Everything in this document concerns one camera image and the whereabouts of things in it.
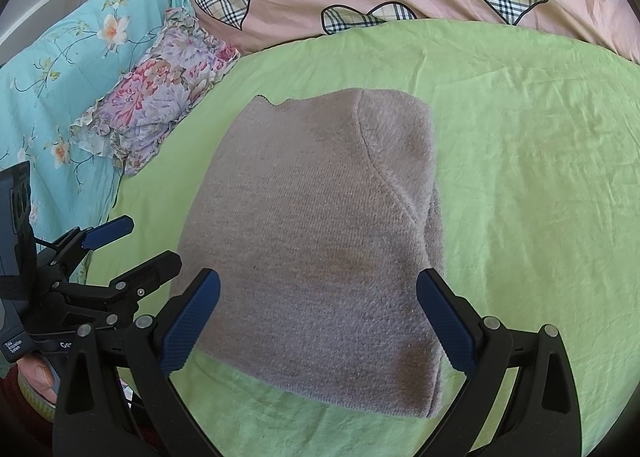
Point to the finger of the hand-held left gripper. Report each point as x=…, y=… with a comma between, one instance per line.
x=150, y=272
x=107, y=233

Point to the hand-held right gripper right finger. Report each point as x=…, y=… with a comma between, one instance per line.
x=447, y=319

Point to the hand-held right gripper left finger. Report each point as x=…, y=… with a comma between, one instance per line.
x=192, y=322

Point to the beige knit sweater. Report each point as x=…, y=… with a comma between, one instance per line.
x=310, y=247

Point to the person's left forearm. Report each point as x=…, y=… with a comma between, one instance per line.
x=37, y=404

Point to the person's left hand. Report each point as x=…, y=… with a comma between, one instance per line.
x=40, y=374

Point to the ruffled floral pillow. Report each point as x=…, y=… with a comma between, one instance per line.
x=160, y=87

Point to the person's dark red garment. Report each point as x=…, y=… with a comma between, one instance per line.
x=17, y=417

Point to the light blue floral quilt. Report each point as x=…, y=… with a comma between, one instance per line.
x=65, y=67

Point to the light green bed sheet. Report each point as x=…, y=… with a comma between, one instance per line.
x=525, y=162

